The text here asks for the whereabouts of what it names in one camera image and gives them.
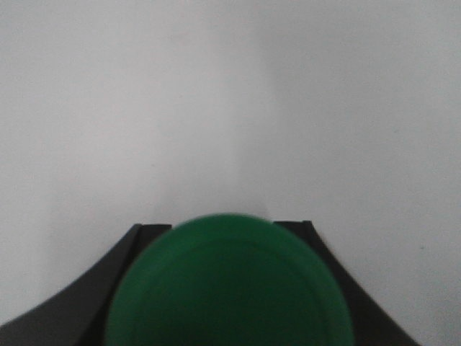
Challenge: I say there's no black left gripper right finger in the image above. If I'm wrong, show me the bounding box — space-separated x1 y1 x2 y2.
276 221 418 346

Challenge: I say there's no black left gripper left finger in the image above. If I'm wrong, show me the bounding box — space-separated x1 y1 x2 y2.
1 224 171 345

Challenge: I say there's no green mushroom push button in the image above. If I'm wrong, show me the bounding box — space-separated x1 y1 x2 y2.
104 214 355 345

